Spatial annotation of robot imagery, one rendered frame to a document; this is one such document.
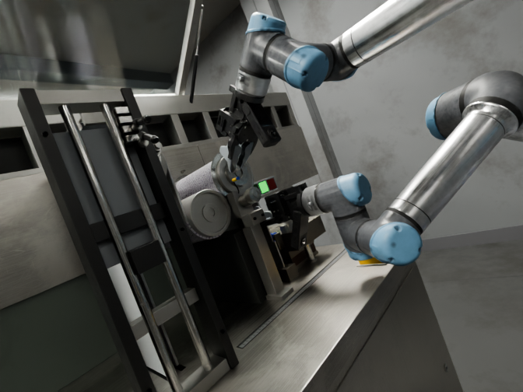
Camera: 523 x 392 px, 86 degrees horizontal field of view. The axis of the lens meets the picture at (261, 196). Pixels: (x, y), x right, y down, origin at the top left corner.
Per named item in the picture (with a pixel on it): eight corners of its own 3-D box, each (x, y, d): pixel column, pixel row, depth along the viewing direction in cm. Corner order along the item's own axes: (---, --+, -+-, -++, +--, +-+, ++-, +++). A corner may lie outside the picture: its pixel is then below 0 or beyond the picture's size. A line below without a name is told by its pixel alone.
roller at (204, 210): (201, 243, 67) (182, 196, 67) (158, 253, 85) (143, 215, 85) (237, 225, 75) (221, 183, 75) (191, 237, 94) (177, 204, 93)
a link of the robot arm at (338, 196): (364, 211, 59) (350, 173, 58) (321, 221, 67) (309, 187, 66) (378, 201, 64) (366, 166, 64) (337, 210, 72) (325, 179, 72)
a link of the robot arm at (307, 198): (335, 208, 72) (319, 218, 66) (321, 211, 75) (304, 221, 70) (325, 180, 72) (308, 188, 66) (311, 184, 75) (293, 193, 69)
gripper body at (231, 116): (236, 127, 77) (247, 83, 70) (257, 143, 73) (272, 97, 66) (214, 131, 71) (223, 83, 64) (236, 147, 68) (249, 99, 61)
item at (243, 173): (248, 188, 79) (226, 182, 75) (243, 190, 81) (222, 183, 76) (248, 163, 82) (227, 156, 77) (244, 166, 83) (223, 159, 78)
